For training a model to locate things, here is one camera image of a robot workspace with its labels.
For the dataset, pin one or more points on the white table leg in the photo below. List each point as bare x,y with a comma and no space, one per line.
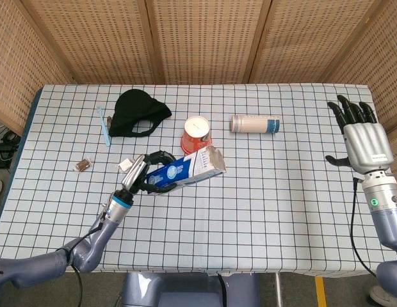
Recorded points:
277,288

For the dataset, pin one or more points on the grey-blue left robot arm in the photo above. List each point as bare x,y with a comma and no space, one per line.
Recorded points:
89,249

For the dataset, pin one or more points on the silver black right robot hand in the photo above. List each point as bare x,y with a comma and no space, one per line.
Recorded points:
366,144

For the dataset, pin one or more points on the light blue plastic stick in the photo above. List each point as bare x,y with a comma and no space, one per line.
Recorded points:
104,128

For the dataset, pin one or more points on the blue white toothpaste box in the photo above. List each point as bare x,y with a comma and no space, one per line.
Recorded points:
192,166

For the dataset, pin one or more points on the black cap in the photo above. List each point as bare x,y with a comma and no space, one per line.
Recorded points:
134,108

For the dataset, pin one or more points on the wooden bamboo folding screen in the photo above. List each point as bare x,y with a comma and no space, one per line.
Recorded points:
201,41

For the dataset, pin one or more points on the white blue paper cup stack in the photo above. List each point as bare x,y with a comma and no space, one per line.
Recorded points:
253,123

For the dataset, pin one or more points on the blue checkered tablecloth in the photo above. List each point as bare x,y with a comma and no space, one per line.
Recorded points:
233,224

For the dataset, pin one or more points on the white wrapped candy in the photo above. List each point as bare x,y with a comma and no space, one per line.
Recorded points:
125,165

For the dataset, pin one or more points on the brown wrapped candy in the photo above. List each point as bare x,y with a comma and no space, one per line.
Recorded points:
82,165

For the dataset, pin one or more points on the white shoe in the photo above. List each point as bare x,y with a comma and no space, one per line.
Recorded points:
377,295

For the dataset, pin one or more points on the grey-blue robot torso base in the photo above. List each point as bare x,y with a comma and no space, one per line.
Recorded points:
185,291

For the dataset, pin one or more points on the orange instant noodle cup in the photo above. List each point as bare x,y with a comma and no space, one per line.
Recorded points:
193,134

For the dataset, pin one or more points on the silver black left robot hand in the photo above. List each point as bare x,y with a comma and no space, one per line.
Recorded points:
134,174

